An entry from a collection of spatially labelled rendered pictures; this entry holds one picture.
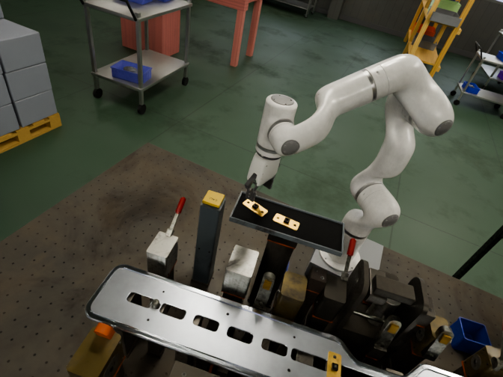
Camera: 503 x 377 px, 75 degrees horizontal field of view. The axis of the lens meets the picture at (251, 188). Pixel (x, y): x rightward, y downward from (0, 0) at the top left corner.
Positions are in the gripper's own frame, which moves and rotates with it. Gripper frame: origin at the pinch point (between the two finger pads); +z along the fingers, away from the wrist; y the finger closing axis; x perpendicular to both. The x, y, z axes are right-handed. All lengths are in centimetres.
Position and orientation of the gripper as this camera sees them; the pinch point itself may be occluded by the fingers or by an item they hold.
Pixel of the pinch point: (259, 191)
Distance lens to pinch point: 104.8
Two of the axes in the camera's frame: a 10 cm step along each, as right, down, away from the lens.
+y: -6.1, 4.3, -6.6
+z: -1.8, 7.5, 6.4
